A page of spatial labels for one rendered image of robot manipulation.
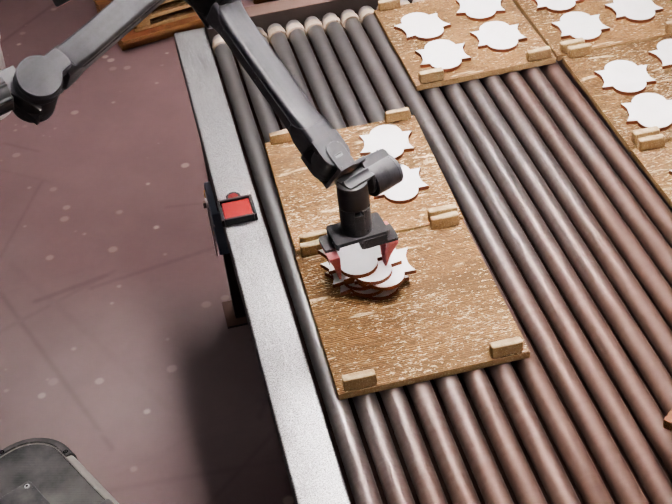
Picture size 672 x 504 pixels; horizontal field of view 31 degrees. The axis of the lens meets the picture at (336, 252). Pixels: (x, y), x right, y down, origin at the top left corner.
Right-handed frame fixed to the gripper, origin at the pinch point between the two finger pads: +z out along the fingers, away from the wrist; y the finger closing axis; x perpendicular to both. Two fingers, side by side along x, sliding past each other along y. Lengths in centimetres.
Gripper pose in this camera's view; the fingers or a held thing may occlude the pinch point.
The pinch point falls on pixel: (361, 267)
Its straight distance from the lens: 229.9
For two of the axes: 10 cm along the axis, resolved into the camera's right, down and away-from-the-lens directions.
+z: 1.1, 7.8, 6.1
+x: -3.1, -5.6, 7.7
